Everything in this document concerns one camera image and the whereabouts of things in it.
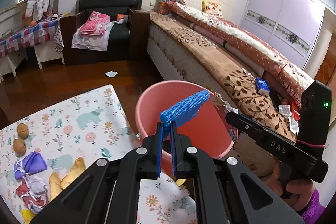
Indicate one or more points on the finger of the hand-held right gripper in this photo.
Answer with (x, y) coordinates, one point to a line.
(244, 125)

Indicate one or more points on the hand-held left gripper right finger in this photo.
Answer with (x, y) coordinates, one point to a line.
(173, 153)

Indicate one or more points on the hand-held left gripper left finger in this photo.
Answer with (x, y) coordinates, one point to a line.
(159, 153)

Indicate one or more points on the clear crinkled wrapper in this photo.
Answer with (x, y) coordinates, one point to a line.
(223, 104)

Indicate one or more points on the pink plastic bucket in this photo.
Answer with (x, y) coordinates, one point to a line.
(202, 127)

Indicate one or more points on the blue foam net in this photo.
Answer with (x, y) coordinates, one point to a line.
(183, 106)

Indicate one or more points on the orange peel piece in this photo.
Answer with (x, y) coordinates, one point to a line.
(55, 184)
(74, 170)

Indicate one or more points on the purple foam net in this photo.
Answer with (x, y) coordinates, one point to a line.
(34, 162)

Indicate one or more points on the person's right forearm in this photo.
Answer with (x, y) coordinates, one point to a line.
(313, 205)

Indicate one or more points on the person's right hand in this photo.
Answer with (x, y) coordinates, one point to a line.
(299, 190)

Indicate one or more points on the yellow box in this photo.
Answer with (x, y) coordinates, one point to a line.
(181, 182)

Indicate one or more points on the crumpled white tissue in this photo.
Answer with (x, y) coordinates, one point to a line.
(284, 109)

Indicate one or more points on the blue tissue pack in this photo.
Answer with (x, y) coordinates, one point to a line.
(261, 85)

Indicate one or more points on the red packet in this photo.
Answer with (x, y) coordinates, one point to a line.
(295, 108)

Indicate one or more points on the brown leaf pattern blanket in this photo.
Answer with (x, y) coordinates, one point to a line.
(210, 56)

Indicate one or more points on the floral bear print tablecloth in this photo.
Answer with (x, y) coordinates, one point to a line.
(78, 121)

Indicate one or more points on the white paper scrap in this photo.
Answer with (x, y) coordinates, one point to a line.
(111, 73)

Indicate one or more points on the wooden door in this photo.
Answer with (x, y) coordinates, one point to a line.
(326, 64)

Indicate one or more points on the yellow flowered pillow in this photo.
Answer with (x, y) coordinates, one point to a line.
(211, 6)

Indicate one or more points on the lilac wardrobe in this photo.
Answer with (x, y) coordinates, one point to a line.
(267, 3)

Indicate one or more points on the white printed cloth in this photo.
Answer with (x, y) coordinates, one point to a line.
(89, 43)

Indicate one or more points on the crumpled red white wrapper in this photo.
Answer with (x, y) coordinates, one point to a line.
(31, 191)

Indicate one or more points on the brown walnut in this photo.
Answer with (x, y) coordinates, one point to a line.
(19, 146)
(23, 130)

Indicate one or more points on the small orange box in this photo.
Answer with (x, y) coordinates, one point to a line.
(120, 17)

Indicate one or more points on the pink folded blanket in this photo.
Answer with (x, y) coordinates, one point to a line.
(93, 24)

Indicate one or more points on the yellow wrapper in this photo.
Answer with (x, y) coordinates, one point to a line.
(27, 215)

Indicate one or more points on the patterned hanging cloth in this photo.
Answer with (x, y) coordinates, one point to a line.
(59, 40)

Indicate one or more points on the white side table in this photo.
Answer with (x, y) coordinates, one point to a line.
(15, 58)
(47, 50)

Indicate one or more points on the plaid cloth side table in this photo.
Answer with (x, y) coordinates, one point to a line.
(26, 35)

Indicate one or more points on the small orange toy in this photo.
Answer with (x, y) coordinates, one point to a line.
(33, 23)

